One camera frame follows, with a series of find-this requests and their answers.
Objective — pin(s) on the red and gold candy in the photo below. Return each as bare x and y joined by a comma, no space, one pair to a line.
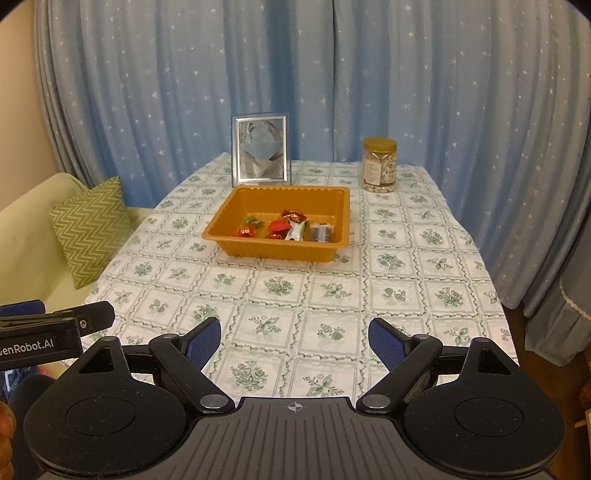
242,233

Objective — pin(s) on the red printed snack packet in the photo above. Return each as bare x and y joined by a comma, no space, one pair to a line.
293,214

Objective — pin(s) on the pale green sofa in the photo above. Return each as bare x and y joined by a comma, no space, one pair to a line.
27,240

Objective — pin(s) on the blue starry curtain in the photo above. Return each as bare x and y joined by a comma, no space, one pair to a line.
323,69

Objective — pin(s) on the plain red snack packet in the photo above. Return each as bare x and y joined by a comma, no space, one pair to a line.
277,228

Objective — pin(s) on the white snack packet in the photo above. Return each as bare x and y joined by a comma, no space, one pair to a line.
295,231

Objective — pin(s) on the dark grey snack packet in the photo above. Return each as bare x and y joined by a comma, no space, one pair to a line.
321,231

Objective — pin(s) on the green zigzag cushion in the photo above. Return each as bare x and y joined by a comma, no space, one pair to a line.
90,230

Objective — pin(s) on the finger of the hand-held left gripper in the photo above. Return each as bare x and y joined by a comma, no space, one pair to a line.
94,316
23,307

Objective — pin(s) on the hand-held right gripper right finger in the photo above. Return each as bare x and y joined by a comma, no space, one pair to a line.
388,341

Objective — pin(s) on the green brown candy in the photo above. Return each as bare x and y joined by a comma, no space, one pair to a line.
250,219

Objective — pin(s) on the silver picture frame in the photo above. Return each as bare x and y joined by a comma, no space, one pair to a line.
261,147

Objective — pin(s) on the grey curtain with lace trim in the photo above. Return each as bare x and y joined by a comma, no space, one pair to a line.
563,314

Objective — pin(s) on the orange plastic tray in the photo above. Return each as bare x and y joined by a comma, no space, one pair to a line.
277,249

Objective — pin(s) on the person's left hand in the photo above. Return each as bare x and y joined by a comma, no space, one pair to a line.
5,434

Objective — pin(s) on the clear jar with yellow lid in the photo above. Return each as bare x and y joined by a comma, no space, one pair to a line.
380,168

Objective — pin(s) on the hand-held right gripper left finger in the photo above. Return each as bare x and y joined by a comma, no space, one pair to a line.
203,341

